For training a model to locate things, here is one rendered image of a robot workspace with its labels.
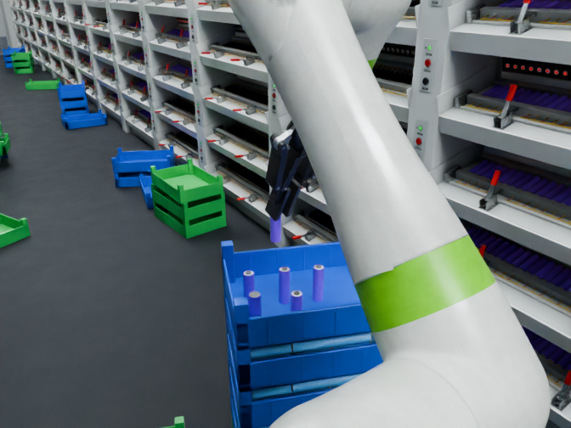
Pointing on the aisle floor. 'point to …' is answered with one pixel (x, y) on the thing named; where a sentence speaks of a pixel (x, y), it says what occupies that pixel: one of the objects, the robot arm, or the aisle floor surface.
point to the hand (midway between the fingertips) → (283, 198)
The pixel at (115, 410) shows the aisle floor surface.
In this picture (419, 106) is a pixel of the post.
